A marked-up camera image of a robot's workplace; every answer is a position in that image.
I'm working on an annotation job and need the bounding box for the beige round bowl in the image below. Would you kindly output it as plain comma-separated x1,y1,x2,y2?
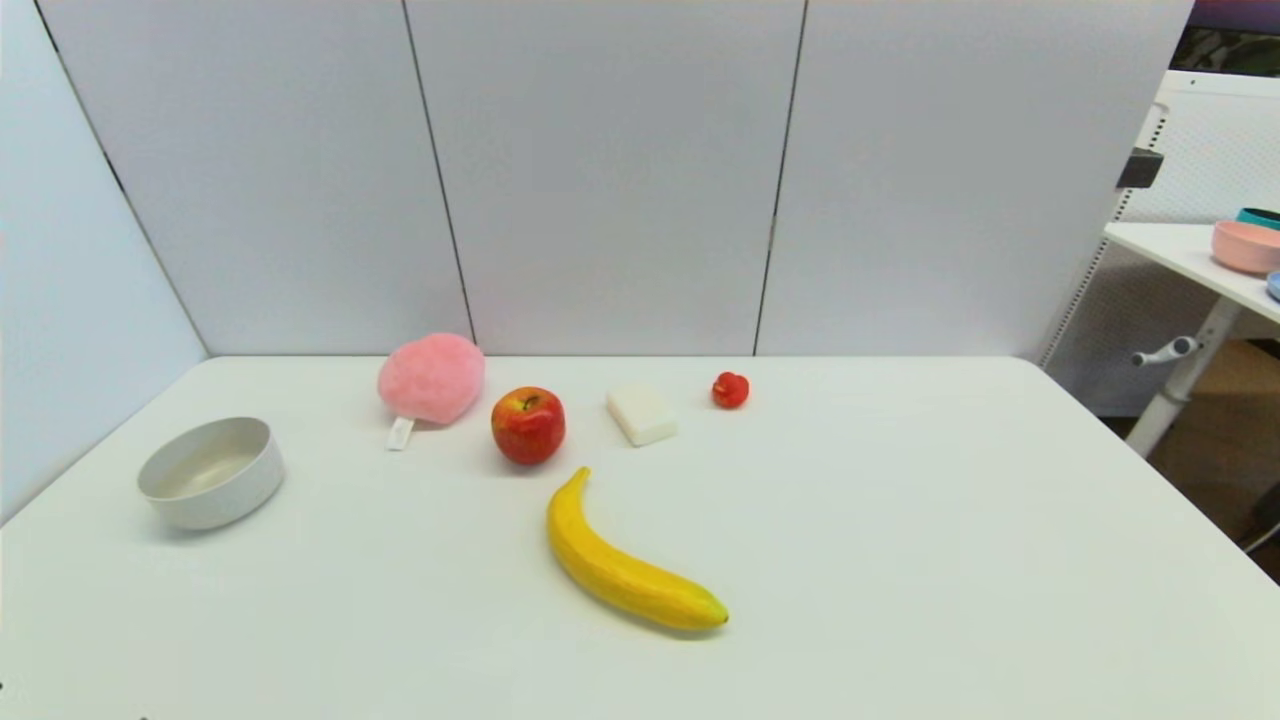
137,416,287,531

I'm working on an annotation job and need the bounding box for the pink bowl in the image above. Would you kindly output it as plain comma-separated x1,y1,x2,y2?
1211,220,1280,277

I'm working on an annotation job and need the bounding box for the white rectangular block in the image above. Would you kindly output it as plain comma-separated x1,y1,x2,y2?
606,386,679,447

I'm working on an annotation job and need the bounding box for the red apple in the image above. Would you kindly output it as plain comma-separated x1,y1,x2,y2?
490,386,567,467

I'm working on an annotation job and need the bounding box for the pink fluffy plush toy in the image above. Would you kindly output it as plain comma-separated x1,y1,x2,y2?
377,332,487,452

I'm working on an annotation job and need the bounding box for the yellow banana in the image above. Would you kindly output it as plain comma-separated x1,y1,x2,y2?
546,466,730,632

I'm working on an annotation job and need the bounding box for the black clamp box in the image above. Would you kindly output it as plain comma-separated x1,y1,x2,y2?
1115,147,1165,191

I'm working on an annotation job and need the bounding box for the white side table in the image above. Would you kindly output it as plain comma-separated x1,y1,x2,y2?
1104,221,1280,458

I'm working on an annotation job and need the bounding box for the white perforated panel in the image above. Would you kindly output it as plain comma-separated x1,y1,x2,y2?
1038,69,1280,418

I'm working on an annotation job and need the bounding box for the white table crank handle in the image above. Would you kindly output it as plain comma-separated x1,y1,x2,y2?
1131,336,1200,368

